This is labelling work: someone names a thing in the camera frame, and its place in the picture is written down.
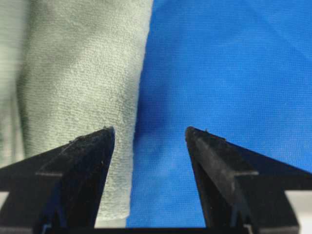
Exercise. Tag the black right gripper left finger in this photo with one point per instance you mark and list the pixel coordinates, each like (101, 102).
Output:
(58, 191)

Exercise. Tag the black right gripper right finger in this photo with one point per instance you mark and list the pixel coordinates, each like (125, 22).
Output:
(245, 192)

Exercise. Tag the light green bath towel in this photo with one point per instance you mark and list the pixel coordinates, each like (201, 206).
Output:
(69, 68)

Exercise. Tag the blue table cloth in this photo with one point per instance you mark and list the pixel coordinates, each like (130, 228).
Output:
(240, 69)

